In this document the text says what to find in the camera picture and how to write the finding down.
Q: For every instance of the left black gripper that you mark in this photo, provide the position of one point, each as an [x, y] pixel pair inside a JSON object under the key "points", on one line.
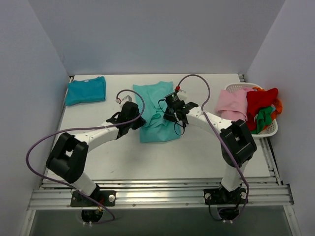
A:
{"points": [[137, 120]]}

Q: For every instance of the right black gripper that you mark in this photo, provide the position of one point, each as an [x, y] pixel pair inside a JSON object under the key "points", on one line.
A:
{"points": [[170, 117]]}

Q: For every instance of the mint green t shirt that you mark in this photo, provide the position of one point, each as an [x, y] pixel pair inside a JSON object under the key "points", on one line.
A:
{"points": [[156, 129]]}

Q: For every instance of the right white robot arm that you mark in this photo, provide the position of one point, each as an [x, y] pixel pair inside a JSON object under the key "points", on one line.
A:
{"points": [[237, 143]]}

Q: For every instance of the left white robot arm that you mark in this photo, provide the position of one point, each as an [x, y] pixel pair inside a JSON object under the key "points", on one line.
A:
{"points": [[68, 156]]}

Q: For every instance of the folded teal t shirt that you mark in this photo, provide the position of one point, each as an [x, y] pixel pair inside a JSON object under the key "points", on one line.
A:
{"points": [[86, 91]]}

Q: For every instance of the pink t shirt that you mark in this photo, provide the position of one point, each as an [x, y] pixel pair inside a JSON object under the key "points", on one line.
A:
{"points": [[232, 105]]}

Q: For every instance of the red t shirt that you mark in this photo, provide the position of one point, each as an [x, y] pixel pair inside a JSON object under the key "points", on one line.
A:
{"points": [[257, 100]]}

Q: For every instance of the white plastic laundry basket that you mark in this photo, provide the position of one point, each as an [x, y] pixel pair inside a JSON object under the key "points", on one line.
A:
{"points": [[269, 130]]}

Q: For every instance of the orange t shirt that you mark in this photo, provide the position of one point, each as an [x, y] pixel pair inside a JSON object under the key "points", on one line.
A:
{"points": [[277, 108]]}

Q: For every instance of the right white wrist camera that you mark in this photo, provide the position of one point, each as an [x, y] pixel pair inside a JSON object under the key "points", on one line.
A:
{"points": [[181, 94]]}

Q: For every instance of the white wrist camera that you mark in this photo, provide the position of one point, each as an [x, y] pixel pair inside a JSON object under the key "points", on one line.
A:
{"points": [[122, 101], [181, 94]]}

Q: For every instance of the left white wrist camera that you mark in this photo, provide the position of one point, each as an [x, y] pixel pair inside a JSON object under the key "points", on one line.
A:
{"points": [[122, 101]]}

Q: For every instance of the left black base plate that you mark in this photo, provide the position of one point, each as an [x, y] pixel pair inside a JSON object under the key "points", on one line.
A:
{"points": [[105, 197]]}

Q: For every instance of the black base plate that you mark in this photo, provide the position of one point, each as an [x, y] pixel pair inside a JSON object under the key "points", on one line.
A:
{"points": [[105, 197], [220, 196]]}

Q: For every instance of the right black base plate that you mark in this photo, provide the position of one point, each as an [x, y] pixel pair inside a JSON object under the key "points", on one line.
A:
{"points": [[220, 196]]}

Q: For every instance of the aluminium rail frame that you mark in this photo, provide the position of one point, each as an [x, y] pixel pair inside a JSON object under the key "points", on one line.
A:
{"points": [[179, 193]]}

